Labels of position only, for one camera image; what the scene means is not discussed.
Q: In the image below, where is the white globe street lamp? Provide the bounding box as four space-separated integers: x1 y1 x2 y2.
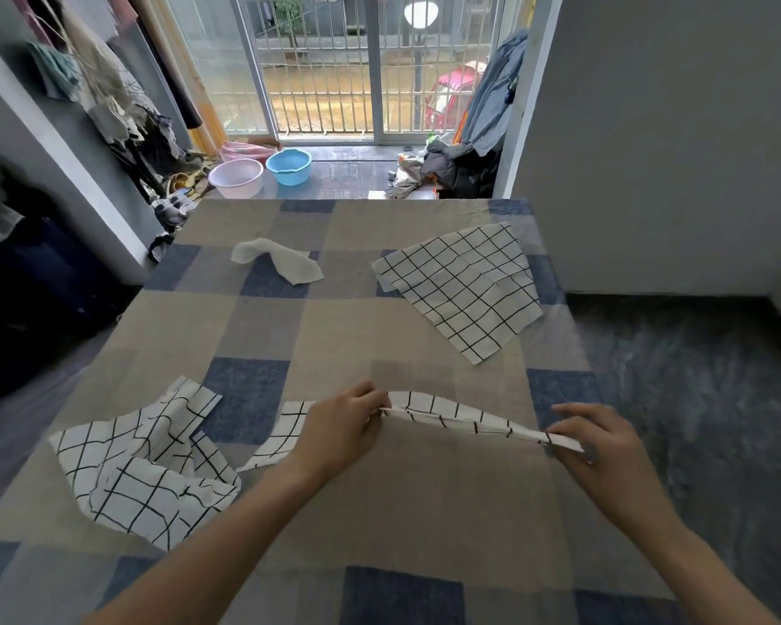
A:
403 0 440 131

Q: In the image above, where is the person's left forearm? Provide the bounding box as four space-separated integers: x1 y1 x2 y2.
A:
84 455 330 625

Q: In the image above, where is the pile of shoes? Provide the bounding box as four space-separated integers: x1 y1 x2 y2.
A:
146 155 213 261

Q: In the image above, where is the blue beige plaid tablecloth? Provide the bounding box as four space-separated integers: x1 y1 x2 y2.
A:
0 198 675 625

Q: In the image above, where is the rack of hanging clothes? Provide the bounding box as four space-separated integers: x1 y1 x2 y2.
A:
10 0 203 202

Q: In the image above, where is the deep pink basin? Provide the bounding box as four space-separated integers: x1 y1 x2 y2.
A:
220 141 278 165

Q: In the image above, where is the dark blue suitcase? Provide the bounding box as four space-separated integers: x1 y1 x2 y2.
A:
0 207 125 411

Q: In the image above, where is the yellow curtain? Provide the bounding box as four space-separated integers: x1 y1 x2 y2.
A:
133 0 227 154

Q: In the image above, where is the red car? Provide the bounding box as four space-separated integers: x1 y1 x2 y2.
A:
423 61 488 131

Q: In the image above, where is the person's right hand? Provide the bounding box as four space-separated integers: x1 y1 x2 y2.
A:
546 403 685 548

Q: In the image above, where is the blue-grey hanging garment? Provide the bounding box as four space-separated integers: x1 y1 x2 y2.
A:
462 29 529 157

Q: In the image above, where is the pale pink basin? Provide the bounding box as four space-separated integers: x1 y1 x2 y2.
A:
207 158 265 200

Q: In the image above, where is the person's left hand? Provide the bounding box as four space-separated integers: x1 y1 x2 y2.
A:
285 380 391 486

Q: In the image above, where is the blue basin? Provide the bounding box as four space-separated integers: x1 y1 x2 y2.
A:
265 148 313 187

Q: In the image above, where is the white black-checked cloth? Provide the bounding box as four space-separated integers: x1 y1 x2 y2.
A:
371 221 543 365
49 375 242 553
237 391 587 473

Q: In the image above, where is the plain white cloth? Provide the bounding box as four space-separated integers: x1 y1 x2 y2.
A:
231 237 325 286

